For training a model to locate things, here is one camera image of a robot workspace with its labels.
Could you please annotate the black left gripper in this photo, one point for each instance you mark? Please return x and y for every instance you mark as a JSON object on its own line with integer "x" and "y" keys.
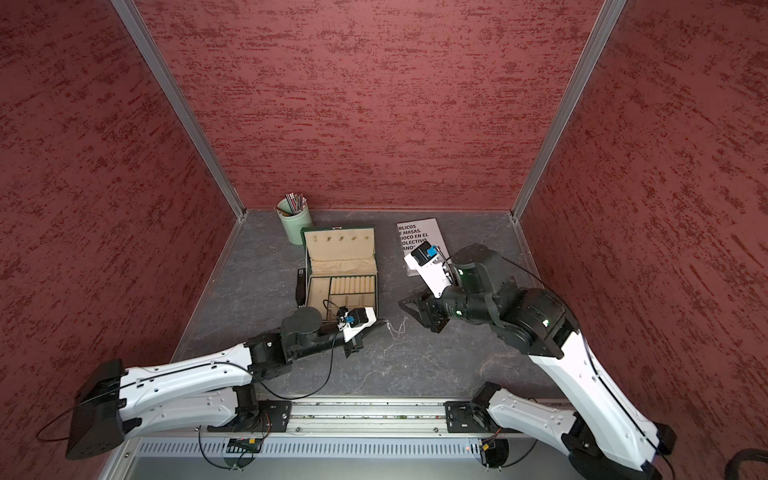
{"x": 353, "y": 346}

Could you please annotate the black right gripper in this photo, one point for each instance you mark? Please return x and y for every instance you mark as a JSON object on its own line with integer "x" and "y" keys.
{"x": 430, "y": 313}

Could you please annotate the green jewelry box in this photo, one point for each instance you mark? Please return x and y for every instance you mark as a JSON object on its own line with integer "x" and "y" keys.
{"x": 342, "y": 270}

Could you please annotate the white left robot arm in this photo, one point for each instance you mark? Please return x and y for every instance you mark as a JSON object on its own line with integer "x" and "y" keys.
{"x": 116, "y": 403}

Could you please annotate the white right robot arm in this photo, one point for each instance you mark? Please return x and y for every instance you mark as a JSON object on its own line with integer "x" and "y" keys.
{"x": 602, "y": 434}

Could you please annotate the white book black text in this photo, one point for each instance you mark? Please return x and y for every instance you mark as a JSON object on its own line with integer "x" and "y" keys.
{"x": 413, "y": 233}

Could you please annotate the mint green pencil cup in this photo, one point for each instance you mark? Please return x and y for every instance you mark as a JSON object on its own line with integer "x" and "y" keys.
{"x": 294, "y": 223}

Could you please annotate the coloured pencils bundle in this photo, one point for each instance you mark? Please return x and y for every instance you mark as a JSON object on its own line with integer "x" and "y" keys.
{"x": 295, "y": 204}

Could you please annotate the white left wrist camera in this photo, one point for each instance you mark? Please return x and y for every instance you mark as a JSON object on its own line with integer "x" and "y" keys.
{"x": 352, "y": 322}

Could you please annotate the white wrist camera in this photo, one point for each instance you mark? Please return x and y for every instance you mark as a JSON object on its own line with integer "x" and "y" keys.
{"x": 427, "y": 260}
{"x": 352, "y": 322}

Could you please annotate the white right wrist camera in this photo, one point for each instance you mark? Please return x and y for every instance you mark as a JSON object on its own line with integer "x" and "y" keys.
{"x": 427, "y": 260}

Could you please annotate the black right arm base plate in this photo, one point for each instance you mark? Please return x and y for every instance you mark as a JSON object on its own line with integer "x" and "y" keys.
{"x": 464, "y": 417}

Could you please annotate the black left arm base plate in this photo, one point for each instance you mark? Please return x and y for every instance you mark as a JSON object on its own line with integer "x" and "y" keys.
{"x": 266, "y": 416}

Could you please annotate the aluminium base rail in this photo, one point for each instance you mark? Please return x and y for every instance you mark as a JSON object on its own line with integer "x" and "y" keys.
{"x": 334, "y": 437}

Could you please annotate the aluminium right corner post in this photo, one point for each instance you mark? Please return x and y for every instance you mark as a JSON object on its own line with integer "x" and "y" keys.
{"x": 602, "y": 29}

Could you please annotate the aluminium corner post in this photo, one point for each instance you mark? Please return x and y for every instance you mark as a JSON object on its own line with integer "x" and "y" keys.
{"x": 602, "y": 29}
{"x": 131, "y": 18}

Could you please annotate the aluminium left corner post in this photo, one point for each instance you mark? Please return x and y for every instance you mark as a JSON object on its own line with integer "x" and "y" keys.
{"x": 131, "y": 18}

